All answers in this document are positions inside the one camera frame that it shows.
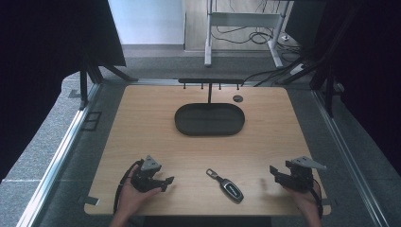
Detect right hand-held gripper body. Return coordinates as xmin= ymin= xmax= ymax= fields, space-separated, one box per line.
xmin=281 ymin=155 xmax=328 ymax=194

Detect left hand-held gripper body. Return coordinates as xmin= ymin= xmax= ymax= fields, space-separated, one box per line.
xmin=130 ymin=154 xmax=163 ymax=194

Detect black car key with ring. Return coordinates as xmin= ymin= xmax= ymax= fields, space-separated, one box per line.
xmin=205 ymin=167 xmax=245 ymax=204

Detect black key rack with tray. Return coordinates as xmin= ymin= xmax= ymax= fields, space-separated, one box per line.
xmin=173 ymin=78 xmax=246 ymax=137

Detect person's left hand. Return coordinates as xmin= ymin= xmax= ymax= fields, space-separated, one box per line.
xmin=115 ymin=164 xmax=163 ymax=219

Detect person's right hand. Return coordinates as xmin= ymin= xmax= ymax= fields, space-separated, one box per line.
xmin=283 ymin=181 xmax=323 ymax=219

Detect black metal stand legs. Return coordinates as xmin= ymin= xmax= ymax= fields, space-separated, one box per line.
xmin=273 ymin=46 xmax=340 ymax=118
xmin=78 ymin=60 xmax=139 ymax=111

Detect white power strip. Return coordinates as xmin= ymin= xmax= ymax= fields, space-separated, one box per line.
xmin=288 ymin=63 xmax=306 ymax=76

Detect black curtain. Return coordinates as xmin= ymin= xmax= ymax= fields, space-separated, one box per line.
xmin=310 ymin=0 xmax=401 ymax=178
xmin=0 ymin=0 xmax=128 ymax=183

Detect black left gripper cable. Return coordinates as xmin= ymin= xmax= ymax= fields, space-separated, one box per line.
xmin=113 ymin=159 xmax=145 ymax=216

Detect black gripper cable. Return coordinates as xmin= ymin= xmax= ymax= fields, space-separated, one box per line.
xmin=113 ymin=159 xmax=145 ymax=216
xmin=311 ymin=178 xmax=324 ymax=219

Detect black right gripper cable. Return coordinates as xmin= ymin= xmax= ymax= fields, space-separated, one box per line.
xmin=311 ymin=178 xmax=324 ymax=219

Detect aluminium frame rail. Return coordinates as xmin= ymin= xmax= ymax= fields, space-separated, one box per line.
xmin=127 ymin=78 xmax=263 ymax=87
xmin=14 ymin=82 xmax=103 ymax=227
xmin=310 ymin=88 xmax=392 ymax=227

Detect black floor cables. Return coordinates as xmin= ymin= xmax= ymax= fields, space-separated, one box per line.
xmin=210 ymin=0 xmax=313 ymax=88

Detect white metal desk frame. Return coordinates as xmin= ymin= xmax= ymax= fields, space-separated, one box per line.
xmin=203 ymin=0 xmax=293 ymax=69

